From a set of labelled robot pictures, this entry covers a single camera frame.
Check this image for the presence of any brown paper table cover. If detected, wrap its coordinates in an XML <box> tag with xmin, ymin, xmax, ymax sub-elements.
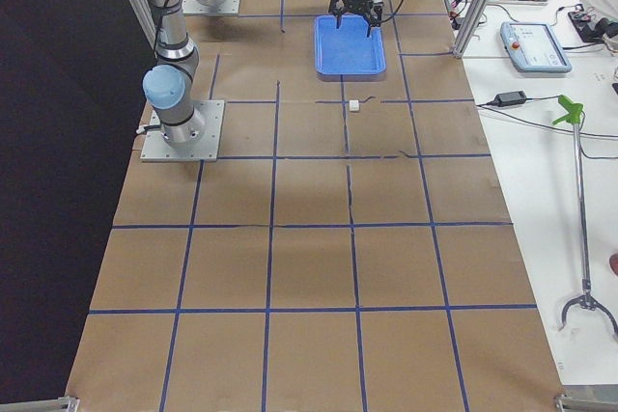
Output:
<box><xmin>67</xmin><ymin>0</ymin><xmax>560</xmax><ymax>411</ymax></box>

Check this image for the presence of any black power adapter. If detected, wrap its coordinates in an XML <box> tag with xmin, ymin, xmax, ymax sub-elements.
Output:
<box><xmin>492</xmin><ymin>91</ymin><xmax>528</xmax><ymax>107</ymax></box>

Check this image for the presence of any green handled reacher grabber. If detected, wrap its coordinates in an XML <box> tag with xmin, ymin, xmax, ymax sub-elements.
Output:
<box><xmin>552</xmin><ymin>95</ymin><xmax>617</xmax><ymax>340</ymax></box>

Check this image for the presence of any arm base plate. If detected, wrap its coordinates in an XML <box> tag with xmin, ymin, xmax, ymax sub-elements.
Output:
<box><xmin>140</xmin><ymin>99</ymin><xmax>225</xmax><ymax>162</ymax></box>
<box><xmin>183</xmin><ymin>0</ymin><xmax>240</xmax><ymax>16</ymax></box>

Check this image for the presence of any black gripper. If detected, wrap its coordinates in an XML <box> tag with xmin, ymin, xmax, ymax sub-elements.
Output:
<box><xmin>328</xmin><ymin>0</ymin><xmax>383</xmax><ymax>38</ymax></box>

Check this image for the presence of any teach pendant tablet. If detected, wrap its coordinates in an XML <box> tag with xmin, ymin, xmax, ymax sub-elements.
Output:
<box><xmin>499</xmin><ymin>22</ymin><xmax>572</xmax><ymax>75</ymax></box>

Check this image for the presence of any blue plastic tray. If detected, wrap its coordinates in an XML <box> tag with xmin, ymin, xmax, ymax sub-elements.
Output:
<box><xmin>314</xmin><ymin>15</ymin><xmax>386</xmax><ymax>82</ymax></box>

